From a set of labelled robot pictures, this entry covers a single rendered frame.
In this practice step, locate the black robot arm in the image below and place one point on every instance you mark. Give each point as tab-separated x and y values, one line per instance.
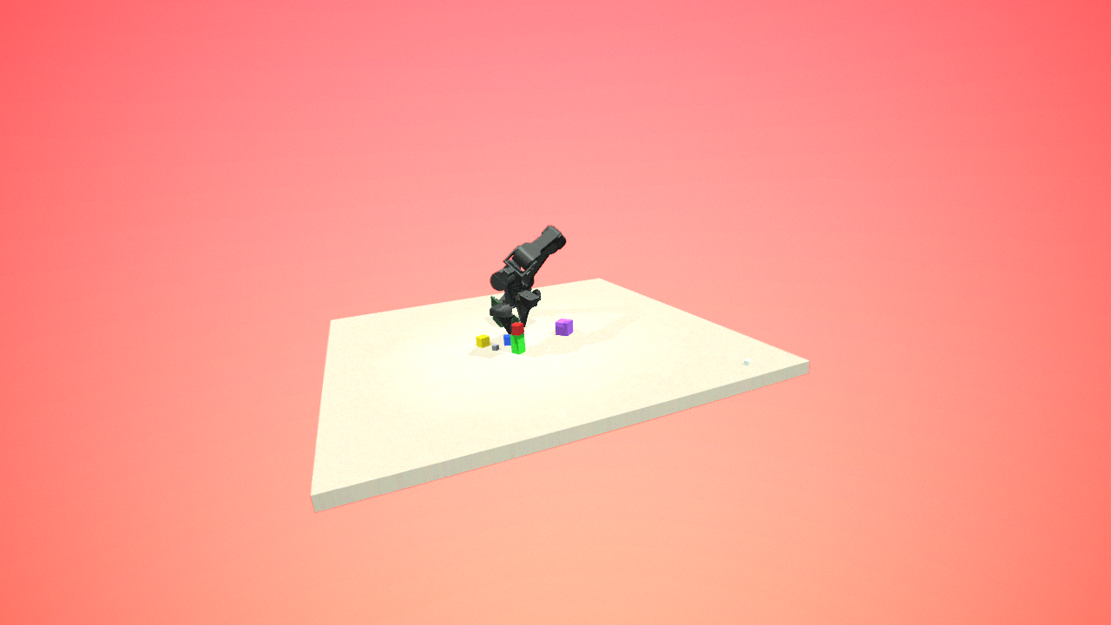
530	256

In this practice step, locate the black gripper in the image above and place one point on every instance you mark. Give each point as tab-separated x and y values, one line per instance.
504	312

